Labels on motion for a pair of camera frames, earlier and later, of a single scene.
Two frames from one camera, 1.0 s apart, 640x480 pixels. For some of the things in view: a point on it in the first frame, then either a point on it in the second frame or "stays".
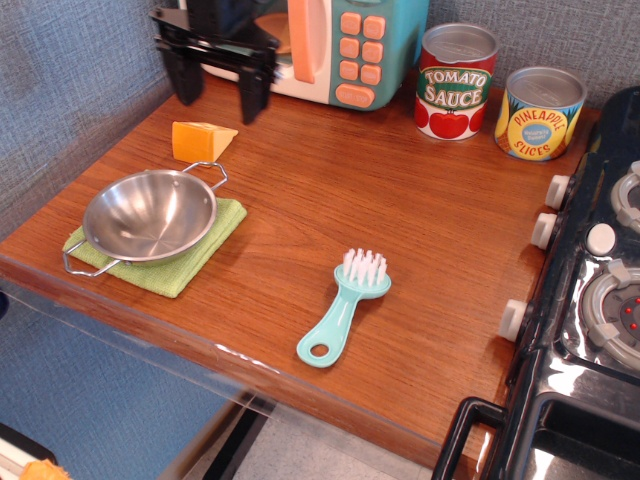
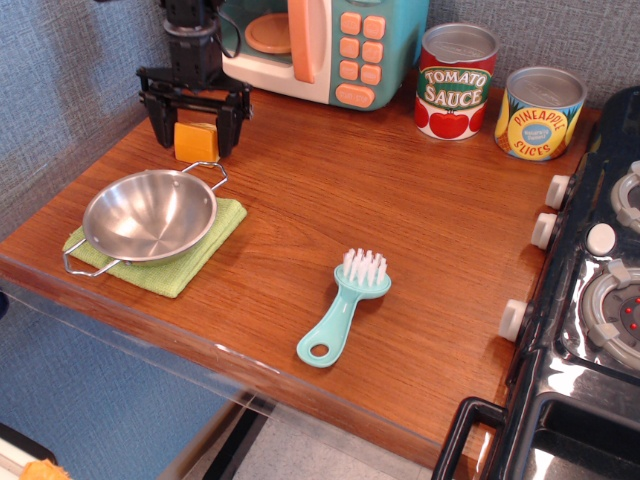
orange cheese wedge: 198,142 stays
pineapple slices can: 539,113 stays
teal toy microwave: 368,54 stays
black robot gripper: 223,30 -> 196,76
